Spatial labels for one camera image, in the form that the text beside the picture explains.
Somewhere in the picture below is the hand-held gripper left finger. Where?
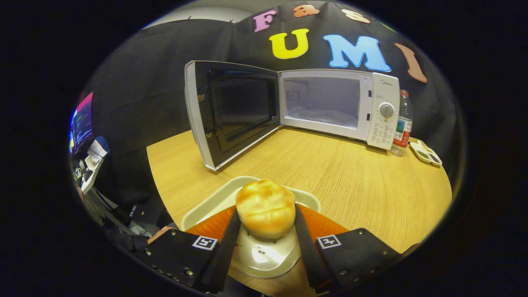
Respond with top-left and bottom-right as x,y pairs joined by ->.
134,205 -> 242,294

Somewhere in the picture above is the computer monitor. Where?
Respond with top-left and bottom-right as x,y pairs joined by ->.
70,92 -> 94,155

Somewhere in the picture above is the white microwave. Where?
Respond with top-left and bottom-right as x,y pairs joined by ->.
184,60 -> 401,171

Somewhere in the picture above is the golden bread bun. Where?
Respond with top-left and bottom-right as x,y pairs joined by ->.
235,179 -> 297,239

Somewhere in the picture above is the clear red label water bottle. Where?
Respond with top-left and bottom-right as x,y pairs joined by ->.
390,90 -> 413,157

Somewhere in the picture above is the white desk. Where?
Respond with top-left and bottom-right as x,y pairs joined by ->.
72,144 -> 108,194

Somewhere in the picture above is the white divided bean dish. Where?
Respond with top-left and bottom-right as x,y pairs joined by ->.
410,140 -> 443,167

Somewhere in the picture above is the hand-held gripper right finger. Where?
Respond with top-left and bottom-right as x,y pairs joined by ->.
294,203 -> 403,294

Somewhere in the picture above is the cream plastic tray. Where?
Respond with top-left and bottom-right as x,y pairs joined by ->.
181,176 -> 321,278

